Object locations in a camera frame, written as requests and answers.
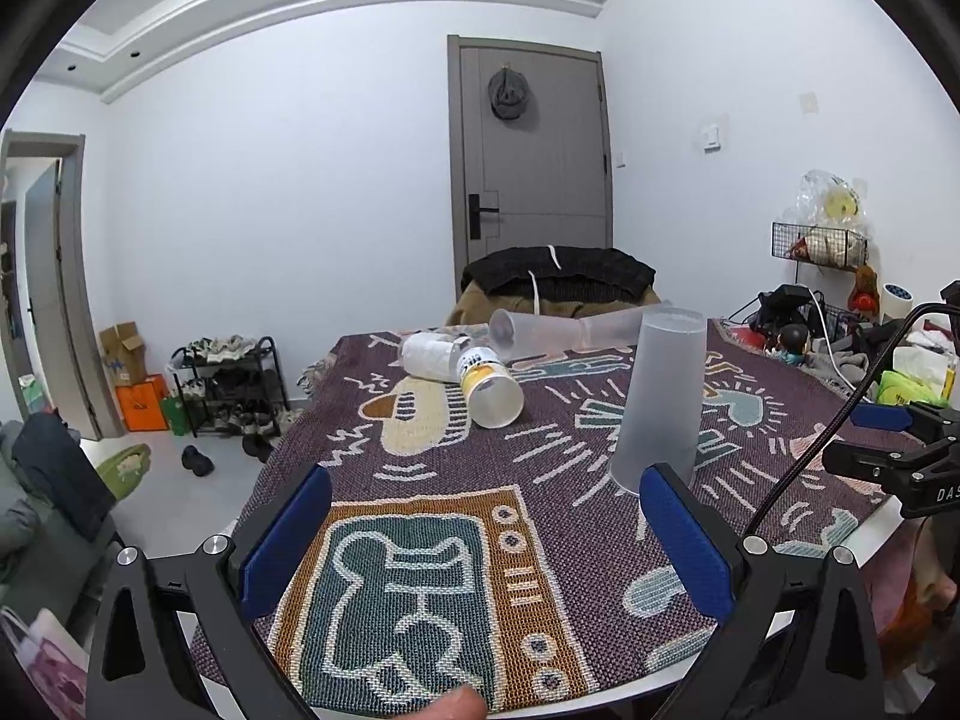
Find frosted grey plastic cup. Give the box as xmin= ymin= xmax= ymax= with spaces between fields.
xmin=610 ymin=304 xmax=708 ymax=494

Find clear frosted cup left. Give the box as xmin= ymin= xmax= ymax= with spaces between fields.
xmin=488 ymin=309 xmax=586 ymax=361

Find white yellow labelled cup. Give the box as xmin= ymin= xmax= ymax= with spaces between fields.
xmin=398 ymin=332 xmax=524 ymax=429

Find person left hand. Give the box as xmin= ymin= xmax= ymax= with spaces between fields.
xmin=397 ymin=686 xmax=488 ymax=720

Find green tissue pack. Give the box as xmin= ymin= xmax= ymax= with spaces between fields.
xmin=874 ymin=369 xmax=949 ymax=408

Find grey cloth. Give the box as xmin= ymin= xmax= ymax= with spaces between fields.
xmin=800 ymin=338 xmax=871 ymax=395

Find pink white paper bag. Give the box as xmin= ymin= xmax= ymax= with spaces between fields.
xmin=2 ymin=606 xmax=89 ymax=720

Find white tape roll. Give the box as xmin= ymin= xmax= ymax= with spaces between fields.
xmin=880 ymin=281 xmax=914 ymax=323

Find black haired figurine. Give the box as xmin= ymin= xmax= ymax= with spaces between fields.
xmin=776 ymin=323 xmax=811 ymax=366

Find brown plush toy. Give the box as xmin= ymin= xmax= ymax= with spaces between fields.
xmin=848 ymin=265 xmax=880 ymax=317

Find black slipper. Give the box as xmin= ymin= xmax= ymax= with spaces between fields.
xmin=181 ymin=445 xmax=215 ymax=478

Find dark jeans on sofa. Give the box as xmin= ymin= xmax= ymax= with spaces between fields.
xmin=11 ymin=413 xmax=116 ymax=541

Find clear plastic bag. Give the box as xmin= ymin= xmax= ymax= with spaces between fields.
xmin=781 ymin=169 xmax=869 ymax=232

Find orange box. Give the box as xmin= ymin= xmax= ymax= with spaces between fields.
xmin=114 ymin=374 xmax=169 ymax=433

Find grey interior door left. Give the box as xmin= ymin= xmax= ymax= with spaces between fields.
xmin=2 ymin=130 xmax=124 ymax=440

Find black shoe rack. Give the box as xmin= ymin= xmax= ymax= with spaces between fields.
xmin=167 ymin=335 xmax=290 ymax=439

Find cardboard box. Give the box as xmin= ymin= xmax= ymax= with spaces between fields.
xmin=99 ymin=322 xmax=148 ymax=387

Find black jacket on chair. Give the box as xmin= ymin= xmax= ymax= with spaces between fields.
xmin=460 ymin=245 xmax=656 ymax=304

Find grey entrance door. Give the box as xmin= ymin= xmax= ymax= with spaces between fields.
xmin=448 ymin=34 xmax=613 ymax=278

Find grey cap on door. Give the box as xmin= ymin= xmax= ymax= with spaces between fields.
xmin=487 ymin=65 xmax=532 ymax=122

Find black cable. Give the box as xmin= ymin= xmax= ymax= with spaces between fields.
xmin=743 ymin=301 xmax=960 ymax=540

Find white cable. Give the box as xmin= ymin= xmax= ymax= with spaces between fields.
xmin=797 ymin=284 xmax=836 ymax=350

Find black wire basket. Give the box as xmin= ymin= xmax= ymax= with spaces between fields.
xmin=771 ymin=221 xmax=869 ymax=271

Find white light switch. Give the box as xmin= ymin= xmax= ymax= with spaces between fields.
xmin=701 ymin=122 xmax=722 ymax=153

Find black door handle lock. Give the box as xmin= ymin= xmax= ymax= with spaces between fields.
xmin=467 ymin=193 xmax=500 ymax=241

